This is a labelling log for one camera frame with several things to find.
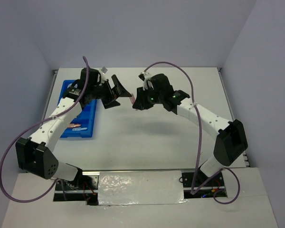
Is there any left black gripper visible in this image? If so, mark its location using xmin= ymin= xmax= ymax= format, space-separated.
xmin=90 ymin=75 xmax=131 ymax=109

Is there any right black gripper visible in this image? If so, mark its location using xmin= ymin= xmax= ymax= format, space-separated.
xmin=133 ymin=85 xmax=163 ymax=110

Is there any pink translucent cap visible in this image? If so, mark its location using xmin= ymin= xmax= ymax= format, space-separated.
xmin=130 ymin=94 xmax=136 ymax=104

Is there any blue translucent cap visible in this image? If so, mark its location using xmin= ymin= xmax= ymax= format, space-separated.
xmin=72 ymin=127 xmax=88 ymax=132

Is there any orange translucent cap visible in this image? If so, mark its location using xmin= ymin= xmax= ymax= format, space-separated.
xmin=67 ymin=123 xmax=81 ymax=128

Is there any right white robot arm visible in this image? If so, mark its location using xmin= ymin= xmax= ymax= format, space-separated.
xmin=133 ymin=72 xmax=248 ymax=186

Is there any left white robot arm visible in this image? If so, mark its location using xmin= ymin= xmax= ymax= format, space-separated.
xmin=15 ymin=68 xmax=132 ymax=190

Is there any blue compartment tray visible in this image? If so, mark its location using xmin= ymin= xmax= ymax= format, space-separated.
xmin=58 ymin=80 xmax=97 ymax=138

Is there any silver foil sheet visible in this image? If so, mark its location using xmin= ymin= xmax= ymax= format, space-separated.
xmin=98 ymin=171 xmax=186 ymax=206

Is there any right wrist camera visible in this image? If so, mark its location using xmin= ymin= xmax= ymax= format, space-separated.
xmin=138 ymin=72 xmax=154 ymax=91

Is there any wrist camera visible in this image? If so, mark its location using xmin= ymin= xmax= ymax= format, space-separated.
xmin=98 ymin=67 xmax=107 ymax=83
xmin=138 ymin=72 xmax=154 ymax=91

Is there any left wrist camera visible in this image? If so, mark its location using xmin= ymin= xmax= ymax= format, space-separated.
xmin=98 ymin=67 xmax=107 ymax=83

